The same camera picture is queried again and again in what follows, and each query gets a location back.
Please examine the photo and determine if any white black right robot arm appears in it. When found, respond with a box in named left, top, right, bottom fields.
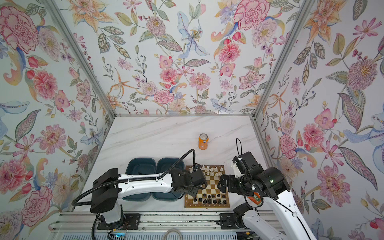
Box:
left=218, top=152, right=316, bottom=240

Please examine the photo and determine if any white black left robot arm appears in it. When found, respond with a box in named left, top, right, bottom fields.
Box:
left=72, top=168, right=208, bottom=225

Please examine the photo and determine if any wooden chess board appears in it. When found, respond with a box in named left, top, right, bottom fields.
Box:
left=185, top=165, right=230, bottom=208

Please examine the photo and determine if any green snack packet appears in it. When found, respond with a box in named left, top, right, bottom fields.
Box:
left=249, top=192, right=263, bottom=206

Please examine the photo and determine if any right teal plastic tray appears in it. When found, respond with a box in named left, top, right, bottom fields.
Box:
left=151, top=157, right=186, bottom=202

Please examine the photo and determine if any teal plastic tray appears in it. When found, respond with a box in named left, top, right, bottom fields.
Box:
left=151, top=157, right=186, bottom=202
left=123, top=158, right=156, bottom=202

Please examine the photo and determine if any orange soda can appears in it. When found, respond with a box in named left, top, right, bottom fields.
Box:
left=199, top=133, right=209, bottom=150

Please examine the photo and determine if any left teal plastic tray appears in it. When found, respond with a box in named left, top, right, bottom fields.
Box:
left=123, top=158, right=156, bottom=202

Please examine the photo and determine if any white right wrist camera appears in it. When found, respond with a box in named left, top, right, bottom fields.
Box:
left=232, top=163, right=244, bottom=178

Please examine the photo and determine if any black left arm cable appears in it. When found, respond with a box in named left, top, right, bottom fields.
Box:
left=70, top=149, right=196, bottom=208

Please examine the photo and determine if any aluminium mounting rail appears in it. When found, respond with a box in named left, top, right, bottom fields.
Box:
left=47, top=211, right=307, bottom=233

